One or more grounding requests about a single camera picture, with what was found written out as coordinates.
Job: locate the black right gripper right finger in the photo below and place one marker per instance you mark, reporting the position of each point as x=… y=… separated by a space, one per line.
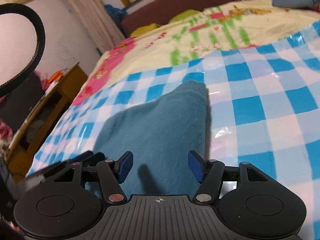
x=246 y=200

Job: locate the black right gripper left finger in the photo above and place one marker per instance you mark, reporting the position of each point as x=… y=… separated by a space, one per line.
x=72 y=200

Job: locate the teal fuzzy small garment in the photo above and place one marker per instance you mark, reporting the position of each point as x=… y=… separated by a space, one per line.
x=160 y=135

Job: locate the wooden bedside cabinet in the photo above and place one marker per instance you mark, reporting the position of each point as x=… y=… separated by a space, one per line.
x=41 y=121

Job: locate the blue white checkered plastic sheet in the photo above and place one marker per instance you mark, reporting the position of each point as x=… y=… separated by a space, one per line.
x=264 y=105

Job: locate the cream floral bedsheet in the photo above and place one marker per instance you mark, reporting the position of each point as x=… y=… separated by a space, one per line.
x=230 y=26

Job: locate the blue plastic bag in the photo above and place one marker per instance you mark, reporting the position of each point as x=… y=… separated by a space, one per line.
x=116 y=14

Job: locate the beige curtain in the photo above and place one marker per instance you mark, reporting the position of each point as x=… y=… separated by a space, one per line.
x=100 y=26

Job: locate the dark red headboard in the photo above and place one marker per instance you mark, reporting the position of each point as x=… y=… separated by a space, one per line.
x=162 y=11

